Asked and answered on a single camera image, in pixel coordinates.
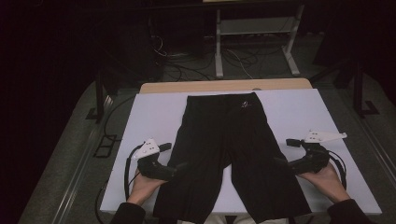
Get black shorts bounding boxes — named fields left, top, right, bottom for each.
left=152, top=91, right=312, bottom=224

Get person's right hand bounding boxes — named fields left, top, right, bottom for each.
left=297, top=162, right=351, bottom=203

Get black stand with flat foot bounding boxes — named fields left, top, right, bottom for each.
left=85, top=71, right=108, bottom=124

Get white metal stand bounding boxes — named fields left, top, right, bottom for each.
left=214, top=4, right=305, bottom=78

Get metal floor rail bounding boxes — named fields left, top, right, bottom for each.
left=50, top=96, right=115, bottom=224
left=337, top=90, right=396, bottom=185

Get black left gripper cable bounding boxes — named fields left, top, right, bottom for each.
left=123, top=143, right=148, bottom=202

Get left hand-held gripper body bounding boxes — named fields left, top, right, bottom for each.
left=131, top=138, right=179, bottom=182

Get white floor cable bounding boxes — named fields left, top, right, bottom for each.
left=227, top=49, right=254, bottom=79

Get white foam board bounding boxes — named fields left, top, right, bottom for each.
left=100, top=88, right=383, bottom=217

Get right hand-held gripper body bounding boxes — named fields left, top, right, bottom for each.
left=285, top=130, right=348, bottom=175

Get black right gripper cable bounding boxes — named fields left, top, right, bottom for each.
left=326, top=149, right=348, bottom=190

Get tangle of black floor cables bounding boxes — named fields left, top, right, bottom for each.
left=150, top=34, right=216, bottom=82

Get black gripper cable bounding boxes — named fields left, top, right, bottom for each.
left=123, top=143, right=148, bottom=202
left=326, top=149, right=348, bottom=190

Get black floor cable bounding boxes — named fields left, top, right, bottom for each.
left=94, top=180, right=108, bottom=224
left=103, top=94, right=136, bottom=143

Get person's left hand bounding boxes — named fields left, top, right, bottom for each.
left=126, top=169, right=167, bottom=206

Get person's light trousers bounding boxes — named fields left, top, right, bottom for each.
left=180, top=214, right=290, bottom=224

